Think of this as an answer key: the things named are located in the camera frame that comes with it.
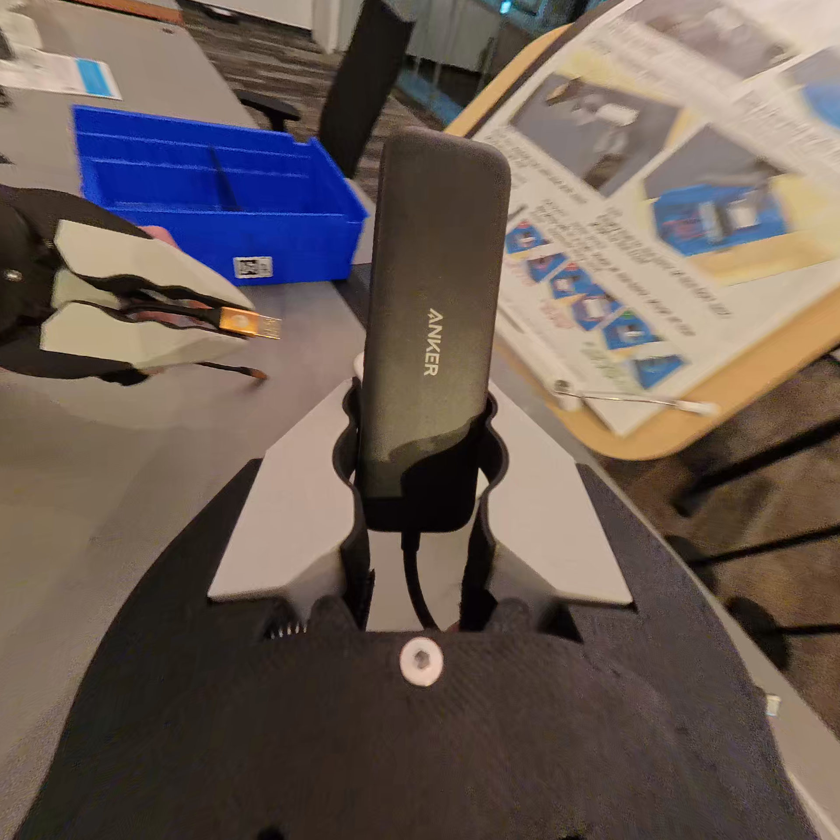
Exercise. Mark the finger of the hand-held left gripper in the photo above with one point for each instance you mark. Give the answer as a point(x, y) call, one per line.
point(131, 262)
point(118, 341)

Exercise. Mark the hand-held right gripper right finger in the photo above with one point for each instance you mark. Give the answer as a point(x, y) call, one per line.
point(558, 525)

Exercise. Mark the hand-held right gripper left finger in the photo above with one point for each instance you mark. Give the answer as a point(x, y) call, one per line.
point(289, 518)

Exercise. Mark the blue plastic bin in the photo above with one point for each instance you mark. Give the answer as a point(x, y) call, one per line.
point(295, 236)

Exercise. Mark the black usb hub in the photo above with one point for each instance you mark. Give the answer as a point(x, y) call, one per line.
point(426, 262)

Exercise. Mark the person's left hand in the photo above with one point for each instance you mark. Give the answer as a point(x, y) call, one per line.
point(159, 235)

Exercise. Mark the blue white leaflet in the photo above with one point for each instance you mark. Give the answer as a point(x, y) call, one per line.
point(92, 75)

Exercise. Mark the black office chair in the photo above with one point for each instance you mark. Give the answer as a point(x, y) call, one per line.
point(367, 79)
point(754, 459)

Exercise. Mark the printed instruction sheet pad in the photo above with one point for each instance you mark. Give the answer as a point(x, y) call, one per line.
point(656, 197)

